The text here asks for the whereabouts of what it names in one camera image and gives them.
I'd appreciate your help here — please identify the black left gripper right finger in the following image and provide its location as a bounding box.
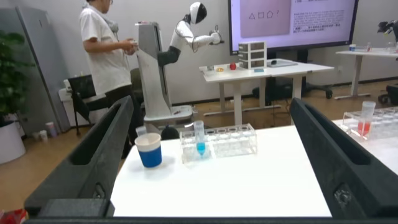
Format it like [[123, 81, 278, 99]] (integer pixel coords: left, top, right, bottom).
[[289, 97, 398, 219]]

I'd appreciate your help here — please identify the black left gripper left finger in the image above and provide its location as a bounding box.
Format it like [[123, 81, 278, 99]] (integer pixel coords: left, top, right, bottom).
[[24, 95, 135, 218]]

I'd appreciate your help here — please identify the clear acrylic test tube rack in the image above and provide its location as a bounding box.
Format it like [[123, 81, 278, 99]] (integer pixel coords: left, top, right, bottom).
[[341, 106, 398, 141], [179, 123, 259, 165]]

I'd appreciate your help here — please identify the blue pigment test tube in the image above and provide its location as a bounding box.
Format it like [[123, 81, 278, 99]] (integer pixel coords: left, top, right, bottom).
[[193, 120, 207, 157]]

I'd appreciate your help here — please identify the purple cup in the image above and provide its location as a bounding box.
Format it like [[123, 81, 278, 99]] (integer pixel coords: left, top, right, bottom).
[[44, 121, 58, 139]]

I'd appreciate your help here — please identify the blue white paper cup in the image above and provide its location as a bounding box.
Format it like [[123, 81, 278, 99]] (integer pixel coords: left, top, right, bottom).
[[134, 132, 164, 169]]

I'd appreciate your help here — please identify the white plant pot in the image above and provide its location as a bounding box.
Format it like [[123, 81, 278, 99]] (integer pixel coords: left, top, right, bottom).
[[0, 121, 27, 166]]

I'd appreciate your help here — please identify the black office chair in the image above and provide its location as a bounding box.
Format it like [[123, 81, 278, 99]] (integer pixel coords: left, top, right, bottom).
[[67, 74, 108, 136]]

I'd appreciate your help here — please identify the black display stand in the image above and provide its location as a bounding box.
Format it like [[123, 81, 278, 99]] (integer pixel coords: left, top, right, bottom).
[[252, 49, 334, 101]]

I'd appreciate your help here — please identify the white standing desk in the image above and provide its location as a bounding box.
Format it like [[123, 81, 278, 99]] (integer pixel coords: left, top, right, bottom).
[[266, 58, 335, 110], [198, 63, 272, 126]]

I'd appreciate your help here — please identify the long white desk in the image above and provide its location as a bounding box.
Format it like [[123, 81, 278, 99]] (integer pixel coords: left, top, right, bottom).
[[333, 47, 398, 101]]

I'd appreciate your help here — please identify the person in white shirt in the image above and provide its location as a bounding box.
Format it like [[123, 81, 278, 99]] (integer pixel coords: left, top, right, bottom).
[[78, 0, 144, 160]]

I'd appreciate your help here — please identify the white humanoid robot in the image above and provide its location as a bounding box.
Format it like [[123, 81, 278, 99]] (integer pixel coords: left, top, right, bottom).
[[134, 1, 225, 141]]

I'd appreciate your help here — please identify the green leafy plant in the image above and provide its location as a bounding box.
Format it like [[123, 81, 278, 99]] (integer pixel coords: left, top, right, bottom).
[[0, 29, 35, 126]]

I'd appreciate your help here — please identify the grey metal cabinet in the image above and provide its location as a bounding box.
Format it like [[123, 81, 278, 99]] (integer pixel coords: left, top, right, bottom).
[[0, 6, 73, 135]]

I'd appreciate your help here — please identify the grey flat tray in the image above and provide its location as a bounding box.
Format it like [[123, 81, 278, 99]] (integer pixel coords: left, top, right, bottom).
[[266, 58, 299, 68]]

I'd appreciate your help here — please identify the white small drawer unit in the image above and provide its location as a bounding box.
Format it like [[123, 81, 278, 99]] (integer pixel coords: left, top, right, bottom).
[[238, 40, 268, 70]]

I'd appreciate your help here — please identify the black wheeled robot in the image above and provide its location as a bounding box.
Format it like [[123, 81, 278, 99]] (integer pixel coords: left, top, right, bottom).
[[376, 19, 398, 106]]

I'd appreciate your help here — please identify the large wall display screen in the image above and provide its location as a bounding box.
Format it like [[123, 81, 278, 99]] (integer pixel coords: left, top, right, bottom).
[[227, 0, 360, 57]]

